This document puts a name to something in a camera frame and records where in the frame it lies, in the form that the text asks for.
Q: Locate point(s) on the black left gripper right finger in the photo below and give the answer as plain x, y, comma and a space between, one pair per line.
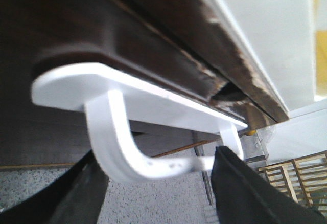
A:
242, 196

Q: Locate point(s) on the dark wooden drawer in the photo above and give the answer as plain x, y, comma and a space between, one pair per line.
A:
153, 40

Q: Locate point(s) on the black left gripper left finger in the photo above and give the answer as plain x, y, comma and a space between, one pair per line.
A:
75, 197

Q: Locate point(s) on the light wooden slatted rack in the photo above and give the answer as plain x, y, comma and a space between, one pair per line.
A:
302, 179

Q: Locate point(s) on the dark wooden drawer cabinet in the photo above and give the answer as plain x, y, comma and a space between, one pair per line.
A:
201, 29

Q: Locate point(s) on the white drawer handle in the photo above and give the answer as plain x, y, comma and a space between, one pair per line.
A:
111, 99

